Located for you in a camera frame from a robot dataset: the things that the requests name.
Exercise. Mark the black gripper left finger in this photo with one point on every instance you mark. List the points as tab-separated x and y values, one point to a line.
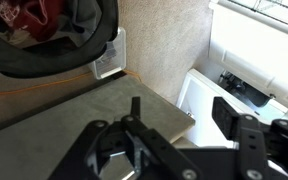
150	140

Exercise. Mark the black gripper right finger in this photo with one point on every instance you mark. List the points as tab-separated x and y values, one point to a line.
227	120

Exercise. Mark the red piece of clothing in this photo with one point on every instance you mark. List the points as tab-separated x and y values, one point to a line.
34	20

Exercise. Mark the black mesh hamper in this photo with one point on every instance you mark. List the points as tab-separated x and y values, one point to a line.
84	56

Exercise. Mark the clear plastic bin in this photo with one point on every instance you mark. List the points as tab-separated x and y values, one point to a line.
110	60

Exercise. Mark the grey couch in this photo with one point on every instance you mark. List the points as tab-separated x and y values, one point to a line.
50	133

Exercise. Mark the grey garment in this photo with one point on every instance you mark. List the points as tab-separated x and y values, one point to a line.
84	16

